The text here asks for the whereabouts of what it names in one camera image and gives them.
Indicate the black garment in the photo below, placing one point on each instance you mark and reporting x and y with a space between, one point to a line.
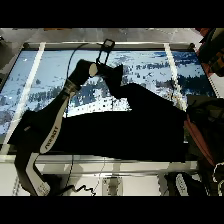
140 130

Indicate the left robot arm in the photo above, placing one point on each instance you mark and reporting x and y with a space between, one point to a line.
55 123

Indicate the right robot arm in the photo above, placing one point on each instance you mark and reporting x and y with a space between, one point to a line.
181 184

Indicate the red-brown garment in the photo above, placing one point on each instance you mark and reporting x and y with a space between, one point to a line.
196 136

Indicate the silver frame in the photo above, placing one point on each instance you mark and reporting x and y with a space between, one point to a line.
140 169

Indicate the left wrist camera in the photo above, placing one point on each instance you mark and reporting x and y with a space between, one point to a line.
108 44

